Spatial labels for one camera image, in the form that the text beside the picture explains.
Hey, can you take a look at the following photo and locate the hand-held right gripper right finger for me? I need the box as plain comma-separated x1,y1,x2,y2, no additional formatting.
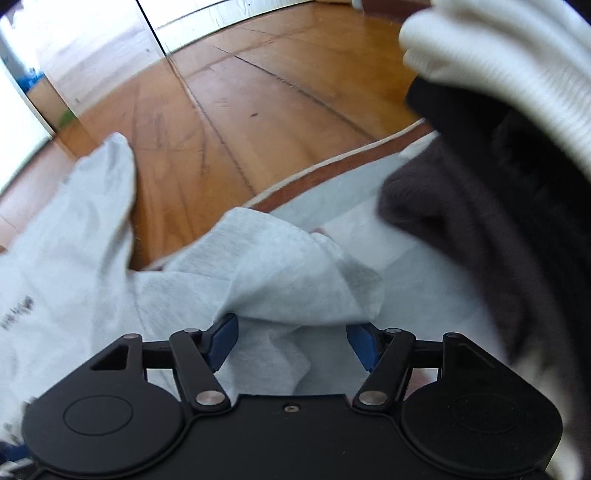
346,322,502,411

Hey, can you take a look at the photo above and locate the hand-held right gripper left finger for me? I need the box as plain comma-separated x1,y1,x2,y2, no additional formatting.
89,313,240,413

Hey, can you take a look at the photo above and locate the light grey t-shirt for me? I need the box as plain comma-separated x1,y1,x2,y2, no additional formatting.
0,132,386,435

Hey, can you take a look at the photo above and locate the dark brown folded garment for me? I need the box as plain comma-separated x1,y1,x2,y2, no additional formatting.
378,131,546,352

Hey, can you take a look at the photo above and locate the black folded garment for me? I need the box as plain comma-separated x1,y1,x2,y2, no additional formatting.
405,76,591,370

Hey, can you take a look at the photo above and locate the cardboard box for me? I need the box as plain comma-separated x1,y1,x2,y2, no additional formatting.
27,76,63,134

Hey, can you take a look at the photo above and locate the white door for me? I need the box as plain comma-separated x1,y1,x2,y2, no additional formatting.
0,58,55,139

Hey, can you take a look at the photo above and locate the cream ribbed folded garment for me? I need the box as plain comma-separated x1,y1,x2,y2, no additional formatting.
398,0,591,183

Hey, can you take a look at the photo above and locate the blue bag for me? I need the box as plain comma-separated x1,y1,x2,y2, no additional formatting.
19,68,44,93

